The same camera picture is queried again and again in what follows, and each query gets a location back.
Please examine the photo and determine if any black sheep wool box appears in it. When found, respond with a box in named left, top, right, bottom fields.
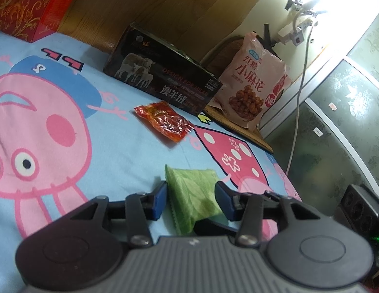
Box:
left=103, top=23, right=222, bottom=115

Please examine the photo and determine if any red spicy snack packet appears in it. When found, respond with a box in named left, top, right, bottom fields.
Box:
left=134, top=101, right=194, bottom=143

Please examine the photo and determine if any wooden headboard panel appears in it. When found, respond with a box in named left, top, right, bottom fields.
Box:
left=59, top=0, right=259, bottom=61

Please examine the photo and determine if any white power cable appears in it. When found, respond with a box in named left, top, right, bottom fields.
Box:
left=285, top=21, right=317, bottom=177

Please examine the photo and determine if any light green leaf packet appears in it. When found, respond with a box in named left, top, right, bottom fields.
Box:
left=165, top=165, right=227, bottom=235

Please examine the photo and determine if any glass cabinet door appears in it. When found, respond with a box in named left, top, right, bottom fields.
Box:
left=261, top=14, right=379, bottom=214

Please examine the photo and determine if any red gift box gold pattern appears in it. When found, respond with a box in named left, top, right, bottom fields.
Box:
left=0, top=0, right=73, bottom=42

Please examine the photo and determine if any pink fried dough snack bag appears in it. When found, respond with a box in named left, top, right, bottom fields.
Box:
left=215, top=32, right=292, bottom=125

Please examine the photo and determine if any white power strip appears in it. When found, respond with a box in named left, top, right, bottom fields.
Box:
left=276, top=17, right=317, bottom=46

